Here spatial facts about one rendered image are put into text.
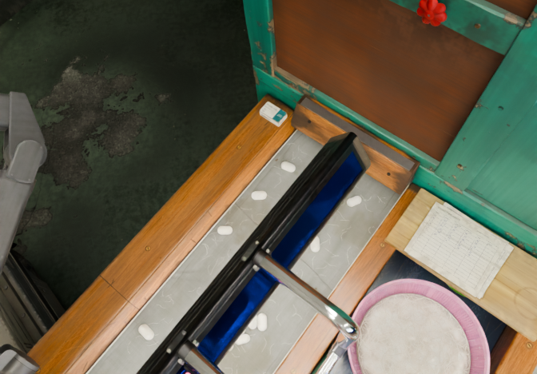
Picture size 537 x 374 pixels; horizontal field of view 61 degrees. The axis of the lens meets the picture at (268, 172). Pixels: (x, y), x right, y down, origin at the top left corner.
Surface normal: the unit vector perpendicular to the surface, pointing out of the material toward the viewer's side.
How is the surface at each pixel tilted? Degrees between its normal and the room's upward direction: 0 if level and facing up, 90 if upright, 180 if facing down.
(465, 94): 90
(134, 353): 0
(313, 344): 0
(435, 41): 90
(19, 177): 45
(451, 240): 0
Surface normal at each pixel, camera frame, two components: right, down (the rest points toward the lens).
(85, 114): -0.07, -0.43
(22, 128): 0.58, -0.04
